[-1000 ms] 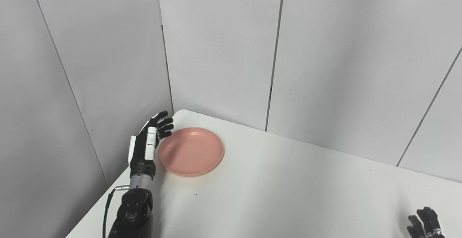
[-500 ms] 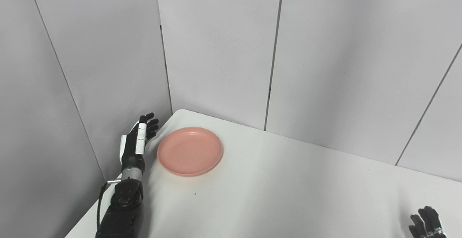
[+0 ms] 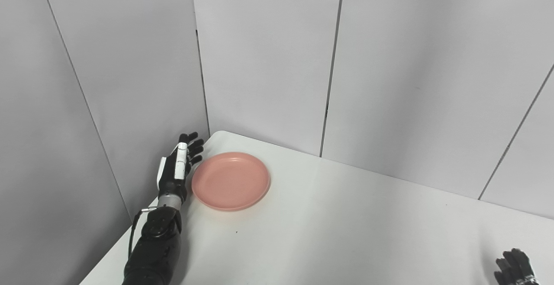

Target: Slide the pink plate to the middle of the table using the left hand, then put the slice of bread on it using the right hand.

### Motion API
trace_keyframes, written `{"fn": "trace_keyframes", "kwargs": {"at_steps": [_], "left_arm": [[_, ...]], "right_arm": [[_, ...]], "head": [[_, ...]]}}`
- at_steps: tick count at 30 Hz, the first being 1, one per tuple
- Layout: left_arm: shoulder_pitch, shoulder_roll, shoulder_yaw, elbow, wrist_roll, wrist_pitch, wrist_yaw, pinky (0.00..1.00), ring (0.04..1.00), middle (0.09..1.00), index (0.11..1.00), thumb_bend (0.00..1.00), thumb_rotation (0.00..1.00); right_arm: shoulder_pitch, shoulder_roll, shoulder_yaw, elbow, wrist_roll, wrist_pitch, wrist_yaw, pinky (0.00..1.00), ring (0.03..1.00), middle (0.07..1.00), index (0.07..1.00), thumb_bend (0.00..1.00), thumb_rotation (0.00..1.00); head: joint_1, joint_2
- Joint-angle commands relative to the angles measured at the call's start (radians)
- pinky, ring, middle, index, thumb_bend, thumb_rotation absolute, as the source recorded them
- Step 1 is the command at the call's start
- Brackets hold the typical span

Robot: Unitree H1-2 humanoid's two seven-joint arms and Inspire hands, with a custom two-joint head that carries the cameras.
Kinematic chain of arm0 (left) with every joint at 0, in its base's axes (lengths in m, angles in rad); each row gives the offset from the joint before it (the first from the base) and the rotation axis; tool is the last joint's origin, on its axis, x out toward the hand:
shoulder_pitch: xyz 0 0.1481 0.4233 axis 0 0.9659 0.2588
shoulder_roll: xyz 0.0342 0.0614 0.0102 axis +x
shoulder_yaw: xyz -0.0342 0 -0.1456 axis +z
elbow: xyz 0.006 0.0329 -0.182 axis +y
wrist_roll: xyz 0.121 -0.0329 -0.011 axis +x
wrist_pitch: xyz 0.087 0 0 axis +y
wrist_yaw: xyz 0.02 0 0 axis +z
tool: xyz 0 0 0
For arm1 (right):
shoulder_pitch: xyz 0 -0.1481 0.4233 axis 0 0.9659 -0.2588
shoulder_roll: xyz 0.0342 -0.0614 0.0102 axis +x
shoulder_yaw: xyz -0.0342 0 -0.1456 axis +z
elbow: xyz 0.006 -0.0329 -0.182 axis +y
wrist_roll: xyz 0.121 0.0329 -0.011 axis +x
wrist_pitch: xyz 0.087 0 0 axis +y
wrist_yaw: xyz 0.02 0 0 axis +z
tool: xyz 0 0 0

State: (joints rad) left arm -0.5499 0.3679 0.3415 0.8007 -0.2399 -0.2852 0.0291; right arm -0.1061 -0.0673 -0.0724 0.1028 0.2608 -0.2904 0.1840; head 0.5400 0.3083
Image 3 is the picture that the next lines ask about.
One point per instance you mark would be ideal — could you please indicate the pink round plate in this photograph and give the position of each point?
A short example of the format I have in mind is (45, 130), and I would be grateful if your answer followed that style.
(230, 181)

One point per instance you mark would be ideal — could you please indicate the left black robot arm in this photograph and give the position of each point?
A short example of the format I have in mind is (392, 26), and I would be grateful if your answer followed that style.
(156, 244)

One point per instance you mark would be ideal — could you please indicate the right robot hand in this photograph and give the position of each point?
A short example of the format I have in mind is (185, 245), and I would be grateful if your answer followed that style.
(516, 268)

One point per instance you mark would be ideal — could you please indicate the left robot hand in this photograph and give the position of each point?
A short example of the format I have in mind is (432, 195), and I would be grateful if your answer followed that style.
(175, 174)

